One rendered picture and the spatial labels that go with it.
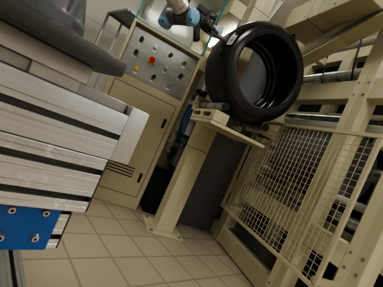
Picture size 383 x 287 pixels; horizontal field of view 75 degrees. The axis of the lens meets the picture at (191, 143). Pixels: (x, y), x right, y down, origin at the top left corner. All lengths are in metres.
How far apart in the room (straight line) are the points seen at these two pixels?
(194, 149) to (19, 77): 1.43
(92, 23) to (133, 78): 3.11
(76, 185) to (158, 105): 1.50
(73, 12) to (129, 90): 1.46
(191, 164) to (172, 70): 0.72
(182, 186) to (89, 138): 1.39
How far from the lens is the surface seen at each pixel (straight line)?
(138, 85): 1.84
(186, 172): 1.71
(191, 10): 1.26
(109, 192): 1.94
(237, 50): 1.38
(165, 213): 1.77
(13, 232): 0.46
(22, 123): 0.36
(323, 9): 1.78
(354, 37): 1.77
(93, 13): 4.91
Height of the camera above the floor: 0.66
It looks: 1 degrees down
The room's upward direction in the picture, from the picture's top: 24 degrees clockwise
